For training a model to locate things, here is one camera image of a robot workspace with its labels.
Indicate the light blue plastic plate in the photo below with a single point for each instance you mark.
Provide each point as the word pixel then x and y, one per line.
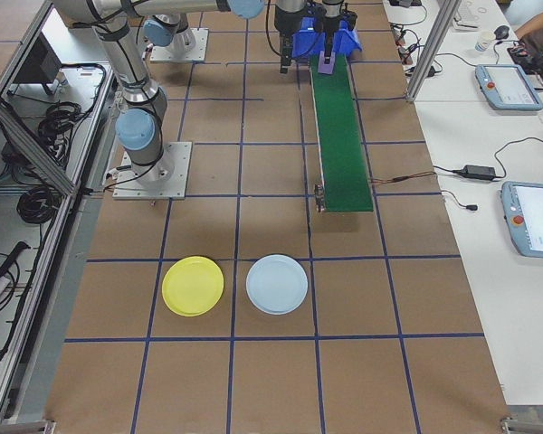
pixel 276 285

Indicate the purple block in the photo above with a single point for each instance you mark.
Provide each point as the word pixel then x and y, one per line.
pixel 322 68

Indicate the aluminium corner bar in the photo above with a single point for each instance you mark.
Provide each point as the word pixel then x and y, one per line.
pixel 18 426
pixel 529 424

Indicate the black power adapter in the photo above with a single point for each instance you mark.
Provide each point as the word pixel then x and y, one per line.
pixel 479 171
pixel 430 71

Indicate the white square base plate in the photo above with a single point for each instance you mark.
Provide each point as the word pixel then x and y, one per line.
pixel 200 45
pixel 178 181

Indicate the yellow plastic plate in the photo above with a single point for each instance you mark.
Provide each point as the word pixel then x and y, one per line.
pixel 192 285

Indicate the dark computer mouse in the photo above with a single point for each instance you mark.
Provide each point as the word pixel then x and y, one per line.
pixel 502 31

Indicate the light blue teach pendant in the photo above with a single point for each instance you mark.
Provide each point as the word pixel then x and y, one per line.
pixel 509 86
pixel 525 217

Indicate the white paper cup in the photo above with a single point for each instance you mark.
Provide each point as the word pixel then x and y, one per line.
pixel 483 43

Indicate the aluminium profile post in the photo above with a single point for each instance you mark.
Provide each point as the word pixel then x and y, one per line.
pixel 427 50

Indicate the green conveyor belt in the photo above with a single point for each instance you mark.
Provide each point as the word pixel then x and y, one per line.
pixel 341 135

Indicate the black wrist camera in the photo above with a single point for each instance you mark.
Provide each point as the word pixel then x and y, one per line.
pixel 351 19
pixel 317 16

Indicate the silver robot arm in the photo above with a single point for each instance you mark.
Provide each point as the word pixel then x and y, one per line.
pixel 126 59
pixel 183 38

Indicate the small circuit board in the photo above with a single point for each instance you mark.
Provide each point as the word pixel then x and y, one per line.
pixel 409 55
pixel 398 32

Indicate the blue plastic storage bin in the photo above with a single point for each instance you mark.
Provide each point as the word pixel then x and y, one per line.
pixel 349 43

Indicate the V-shaped metal bar frame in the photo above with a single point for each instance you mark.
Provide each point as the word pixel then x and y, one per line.
pixel 27 149

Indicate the black control box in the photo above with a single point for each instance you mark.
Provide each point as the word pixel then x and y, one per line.
pixel 40 63

